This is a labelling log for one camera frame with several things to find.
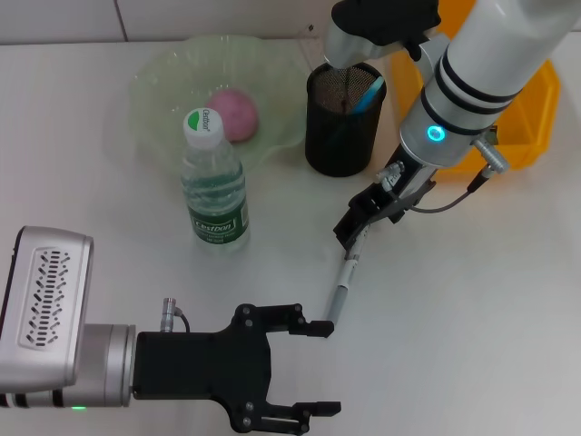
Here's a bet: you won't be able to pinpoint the black mesh pen holder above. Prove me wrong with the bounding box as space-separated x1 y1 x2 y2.
304 61 388 177

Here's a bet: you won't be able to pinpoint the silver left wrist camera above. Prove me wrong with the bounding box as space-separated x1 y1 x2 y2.
0 225 95 394

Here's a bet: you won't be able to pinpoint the pink peach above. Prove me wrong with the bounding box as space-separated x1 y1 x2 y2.
206 89 261 144

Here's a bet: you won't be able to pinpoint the clear green-label water bottle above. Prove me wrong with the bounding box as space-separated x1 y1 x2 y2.
181 107 251 255

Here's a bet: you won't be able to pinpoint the gripper connector cable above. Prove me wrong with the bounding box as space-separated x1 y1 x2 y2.
379 135 512 214
162 297 192 335

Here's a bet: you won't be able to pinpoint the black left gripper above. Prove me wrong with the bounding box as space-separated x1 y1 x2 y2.
131 302 342 435

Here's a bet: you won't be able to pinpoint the green glass fruit plate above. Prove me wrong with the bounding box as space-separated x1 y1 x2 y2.
129 35 306 183

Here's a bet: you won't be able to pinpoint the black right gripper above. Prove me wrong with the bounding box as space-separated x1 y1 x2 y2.
333 147 439 251

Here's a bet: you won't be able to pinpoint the white grey ballpoint pen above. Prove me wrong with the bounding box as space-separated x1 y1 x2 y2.
324 226 371 322

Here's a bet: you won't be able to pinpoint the left gripper connector cable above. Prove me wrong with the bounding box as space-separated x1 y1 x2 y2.
162 297 192 335

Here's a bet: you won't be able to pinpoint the right gripper connector cable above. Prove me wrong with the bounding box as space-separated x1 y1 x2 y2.
379 135 512 214

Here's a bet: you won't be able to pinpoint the yellow plastic bin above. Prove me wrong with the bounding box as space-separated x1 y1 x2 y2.
391 13 562 176

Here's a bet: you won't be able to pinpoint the blue plastic scissors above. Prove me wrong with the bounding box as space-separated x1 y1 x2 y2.
351 75 386 114

